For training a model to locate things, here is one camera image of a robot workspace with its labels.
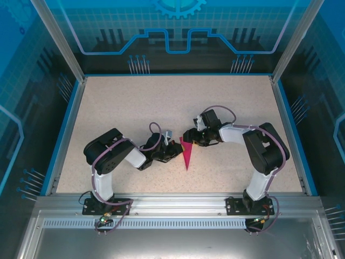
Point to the pink paper sheet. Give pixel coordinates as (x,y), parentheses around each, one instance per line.
(186,156)

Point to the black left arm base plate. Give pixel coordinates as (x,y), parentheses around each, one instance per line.
(89,209)

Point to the grey metal tray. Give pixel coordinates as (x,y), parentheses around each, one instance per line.
(172,245)

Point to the aluminium frame post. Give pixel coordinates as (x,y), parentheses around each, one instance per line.
(293,46)
(62,43)

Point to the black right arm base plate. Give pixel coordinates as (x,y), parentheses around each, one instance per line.
(232,207)

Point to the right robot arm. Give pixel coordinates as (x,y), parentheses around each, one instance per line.
(266,153)

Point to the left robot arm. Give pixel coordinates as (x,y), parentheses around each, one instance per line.
(107,156)

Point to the blue table edge strip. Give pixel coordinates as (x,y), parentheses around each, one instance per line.
(58,140)
(299,140)

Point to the aluminium mounting rail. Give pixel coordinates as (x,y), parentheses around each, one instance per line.
(175,205)

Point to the aluminium side rail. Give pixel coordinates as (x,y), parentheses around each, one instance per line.
(289,135)
(67,135)

